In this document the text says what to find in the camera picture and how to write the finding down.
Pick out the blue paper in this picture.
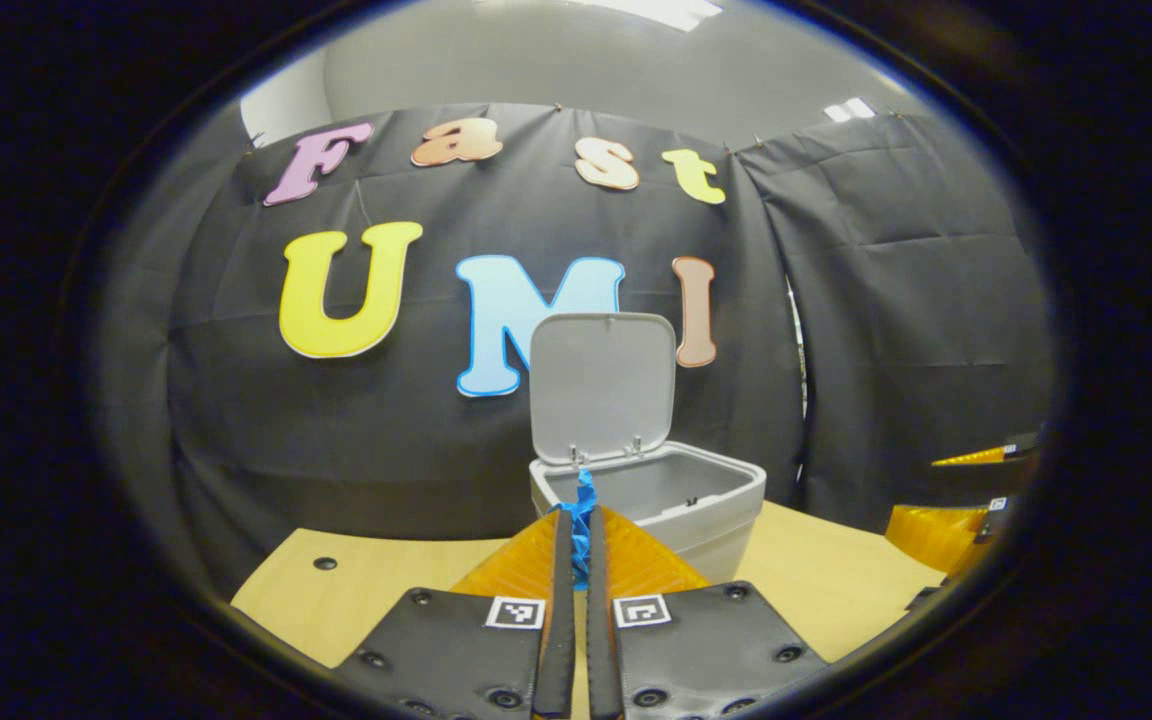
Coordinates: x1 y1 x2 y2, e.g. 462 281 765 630
558 468 602 591

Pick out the white desktop garbage bin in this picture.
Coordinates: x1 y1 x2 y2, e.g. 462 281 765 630
528 312 767 584

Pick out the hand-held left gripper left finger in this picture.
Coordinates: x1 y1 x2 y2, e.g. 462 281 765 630
331 508 577 720

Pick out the black backdrop cloth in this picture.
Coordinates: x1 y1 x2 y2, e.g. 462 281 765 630
91 100 1055 601

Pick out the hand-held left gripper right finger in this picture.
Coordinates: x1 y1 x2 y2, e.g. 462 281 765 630
586 505 830 720

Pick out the large ceiling light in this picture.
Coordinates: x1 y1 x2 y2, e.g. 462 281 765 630
576 0 727 31

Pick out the wooden desktop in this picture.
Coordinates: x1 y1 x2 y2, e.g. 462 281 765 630
231 500 949 720

